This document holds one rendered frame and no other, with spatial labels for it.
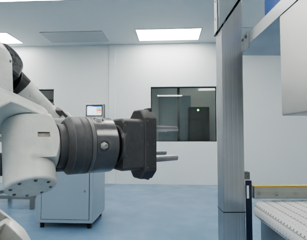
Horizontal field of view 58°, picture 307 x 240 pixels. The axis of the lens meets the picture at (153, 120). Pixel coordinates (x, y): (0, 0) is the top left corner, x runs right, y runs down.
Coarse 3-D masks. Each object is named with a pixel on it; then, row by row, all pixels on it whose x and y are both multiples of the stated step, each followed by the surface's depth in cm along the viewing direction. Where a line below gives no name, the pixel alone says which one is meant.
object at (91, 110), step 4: (88, 104) 341; (92, 104) 341; (96, 104) 340; (100, 104) 340; (104, 104) 344; (88, 108) 340; (92, 108) 340; (96, 108) 340; (100, 108) 339; (104, 108) 344; (88, 112) 340; (92, 112) 340; (96, 112) 339; (100, 112) 339; (104, 112) 344; (88, 116) 340; (92, 116) 340; (96, 116) 339; (100, 116) 339; (104, 116) 344
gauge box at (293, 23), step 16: (304, 0) 47; (288, 16) 52; (304, 16) 47; (288, 32) 52; (304, 32) 47; (288, 48) 52; (304, 48) 47; (288, 64) 52; (304, 64) 47; (288, 80) 52; (304, 80) 47; (288, 96) 52; (304, 96) 47; (288, 112) 52; (304, 112) 47
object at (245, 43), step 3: (246, 33) 73; (243, 36) 75; (246, 36) 73; (243, 39) 75; (246, 39) 73; (243, 42) 75; (246, 42) 73; (243, 45) 75; (246, 45) 73; (243, 48) 75; (246, 48) 73; (243, 51) 75
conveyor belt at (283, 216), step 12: (264, 204) 70; (276, 204) 69; (288, 204) 69; (300, 204) 69; (264, 216) 66; (276, 216) 61; (288, 216) 59; (300, 216) 59; (276, 228) 60; (288, 228) 55; (300, 228) 52
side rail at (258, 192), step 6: (252, 186) 74; (252, 192) 74; (258, 192) 73; (264, 192) 73; (270, 192) 73; (276, 192) 73; (282, 192) 73; (288, 192) 73; (294, 192) 73; (300, 192) 73; (306, 192) 73; (258, 198) 73; (264, 198) 73; (270, 198) 73; (276, 198) 73; (282, 198) 73; (288, 198) 73; (294, 198) 73; (300, 198) 73; (306, 198) 73
